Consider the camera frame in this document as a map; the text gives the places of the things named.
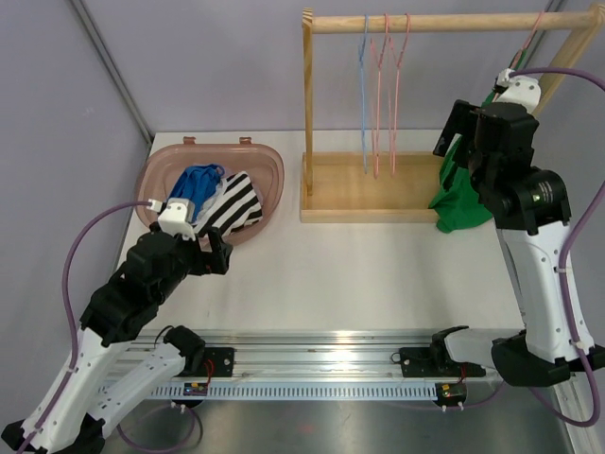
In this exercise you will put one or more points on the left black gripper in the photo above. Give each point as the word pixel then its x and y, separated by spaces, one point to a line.
pixel 216 261

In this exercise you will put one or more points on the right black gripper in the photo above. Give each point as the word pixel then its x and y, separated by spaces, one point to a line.
pixel 464 121

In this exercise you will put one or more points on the black white striped tank top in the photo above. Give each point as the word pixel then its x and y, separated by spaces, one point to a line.
pixel 233 207

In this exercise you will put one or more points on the blue tank top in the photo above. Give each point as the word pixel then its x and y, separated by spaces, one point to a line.
pixel 197 184

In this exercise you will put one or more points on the green tank top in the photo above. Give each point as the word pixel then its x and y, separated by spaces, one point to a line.
pixel 456 202

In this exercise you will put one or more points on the pink wire hanger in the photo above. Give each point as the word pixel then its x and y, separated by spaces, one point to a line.
pixel 519 56
pixel 397 59
pixel 378 54

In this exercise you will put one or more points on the blue wire hanger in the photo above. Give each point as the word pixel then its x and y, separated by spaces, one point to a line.
pixel 362 91

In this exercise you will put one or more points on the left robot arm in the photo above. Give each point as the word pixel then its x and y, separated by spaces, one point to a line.
pixel 74 416

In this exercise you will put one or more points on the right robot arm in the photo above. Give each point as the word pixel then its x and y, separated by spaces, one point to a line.
pixel 531 213

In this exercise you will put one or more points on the pink plastic basin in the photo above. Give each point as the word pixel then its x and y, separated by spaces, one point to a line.
pixel 264 165

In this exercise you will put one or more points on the wooden clothes rack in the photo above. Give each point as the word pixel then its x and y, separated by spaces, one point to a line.
pixel 333 186

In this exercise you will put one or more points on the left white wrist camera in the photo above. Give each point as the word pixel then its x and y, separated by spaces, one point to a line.
pixel 173 217

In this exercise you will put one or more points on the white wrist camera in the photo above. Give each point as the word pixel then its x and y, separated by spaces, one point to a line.
pixel 522 90
pixel 173 217

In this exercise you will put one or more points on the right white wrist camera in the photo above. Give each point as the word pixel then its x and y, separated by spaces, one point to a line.
pixel 522 90

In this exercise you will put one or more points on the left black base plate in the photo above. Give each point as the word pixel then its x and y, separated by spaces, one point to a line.
pixel 219 361

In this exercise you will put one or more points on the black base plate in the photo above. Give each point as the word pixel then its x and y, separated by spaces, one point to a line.
pixel 420 362
pixel 219 361

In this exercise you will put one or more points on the aluminium mounting rail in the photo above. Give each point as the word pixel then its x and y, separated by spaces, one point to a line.
pixel 302 356

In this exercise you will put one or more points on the white slotted cable duct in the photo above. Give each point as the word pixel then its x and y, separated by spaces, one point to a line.
pixel 282 391

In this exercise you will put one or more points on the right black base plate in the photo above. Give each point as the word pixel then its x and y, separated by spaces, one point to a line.
pixel 420 362

